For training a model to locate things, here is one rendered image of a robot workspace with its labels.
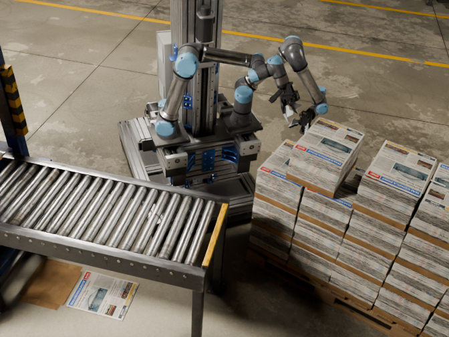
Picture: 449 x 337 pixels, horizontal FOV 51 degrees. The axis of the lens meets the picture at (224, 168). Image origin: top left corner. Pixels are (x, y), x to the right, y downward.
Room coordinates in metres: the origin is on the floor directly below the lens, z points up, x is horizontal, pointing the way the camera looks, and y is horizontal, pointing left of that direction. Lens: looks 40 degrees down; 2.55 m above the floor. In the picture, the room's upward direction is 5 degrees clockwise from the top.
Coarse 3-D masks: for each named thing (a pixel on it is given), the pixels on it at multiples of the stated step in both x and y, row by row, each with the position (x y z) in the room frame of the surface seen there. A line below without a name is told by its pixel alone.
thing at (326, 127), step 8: (320, 120) 2.28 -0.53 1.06; (328, 120) 2.29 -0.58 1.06; (312, 128) 2.19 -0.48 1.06; (320, 128) 2.20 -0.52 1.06; (328, 128) 2.20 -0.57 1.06; (336, 128) 2.21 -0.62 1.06; (344, 128) 2.22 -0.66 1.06; (336, 136) 2.13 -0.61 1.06; (344, 136) 2.14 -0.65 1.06; (352, 136) 2.15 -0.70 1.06; (360, 136) 2.15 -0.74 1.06; (352, 144) 2.07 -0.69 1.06; (360, 144) 2.14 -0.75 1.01; (352, 160) 2.09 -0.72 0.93
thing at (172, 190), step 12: (12, 156) 2.05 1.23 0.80; (24, 156) 2.06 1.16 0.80; (60, 168) 1.98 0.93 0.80; (72, 168) 1.99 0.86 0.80; (84, 168) 1.99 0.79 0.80; (120, 180) 1.92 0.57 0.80; (132, 180) 1.93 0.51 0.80; (144, 180) 1.94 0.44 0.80; (168, 192) 1.86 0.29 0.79; (180, 192) 1.86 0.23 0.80; (192, 192) 1.87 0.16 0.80; (180, 204) 1.85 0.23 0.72; (192, 204) 1.84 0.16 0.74; (204, 204) 1.83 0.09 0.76; (216, 204) 1.81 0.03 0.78; (216, 216) 1.81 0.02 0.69
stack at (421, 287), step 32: (288, 160) 2.18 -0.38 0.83; (256, 192) 2.08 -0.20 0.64; (288, 192) 1.98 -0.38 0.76; (352, 192) 1.94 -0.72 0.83; (288, 224) 1.96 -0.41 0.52; (352, 224) 1.79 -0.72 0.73; (384, 224) 1.72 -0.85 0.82; (256, 256) 2.04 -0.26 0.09; (288, 256) 1.95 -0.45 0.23; (352, 256) 1.75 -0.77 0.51; (416, 256) 1.61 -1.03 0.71; (448, 256) 1.55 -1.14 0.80; (320, 288) 1.81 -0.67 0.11; (352, 288) 1.73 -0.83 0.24; (384, 288) 1.66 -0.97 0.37; (416, 288) 1.58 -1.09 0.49; (384, 320) 1.61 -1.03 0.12; (416, 320) 1.54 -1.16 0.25
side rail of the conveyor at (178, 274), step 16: (0, 224) 1.53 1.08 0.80; (0, 240) 1.50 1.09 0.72; (16, 240) 1.48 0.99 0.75; (32, 240) 1.46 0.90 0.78; (48, 240) 1.45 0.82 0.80; (64, 240) 1.46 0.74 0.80; (80, 240) 1.47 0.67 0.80; (64, 256) 1.44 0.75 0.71; (80, 256) 1.42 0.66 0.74; (96, 256) 1.40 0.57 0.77; (112, 256) 1.39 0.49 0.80; (128, 256) 1.40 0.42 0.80; (144, 256) 1.40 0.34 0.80; (128, 272) 1.38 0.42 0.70; (144, 272) 1.36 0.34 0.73; (160, 272) 1.35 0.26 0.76; (176, 272) 1.33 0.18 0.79; (192, 272) 1.33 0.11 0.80; (192, 288) 1.32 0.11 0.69
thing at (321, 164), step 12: (300, 144) 2.03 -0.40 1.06; (312, 144) 2.04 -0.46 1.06; (324, 144) 2.05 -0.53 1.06; (300, 156) 1.98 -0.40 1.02; (312, 156) 1.94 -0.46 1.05; (324, 156) 1.94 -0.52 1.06; (336, 156) 1.95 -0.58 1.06; (348, 156) 1.96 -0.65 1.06; (288, 168) 2.01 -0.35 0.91; (300, 168) 1.98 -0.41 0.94; (312, 168) 1.94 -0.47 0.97; (324, 168) 1.91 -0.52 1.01; (336, 168) 1.88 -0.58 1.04; (312, 180) 1.94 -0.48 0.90; (324, 180) 1.90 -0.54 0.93; (336, 180) 1.87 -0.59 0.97
